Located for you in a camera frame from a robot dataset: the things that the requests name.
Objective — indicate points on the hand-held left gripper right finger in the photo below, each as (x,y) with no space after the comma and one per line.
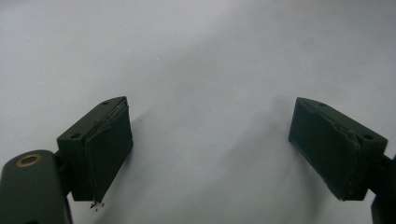
(330,146)

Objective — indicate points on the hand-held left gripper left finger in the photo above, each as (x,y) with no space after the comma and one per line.
(99,149)

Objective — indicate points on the white table mat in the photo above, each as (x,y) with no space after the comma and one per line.
(199,62)

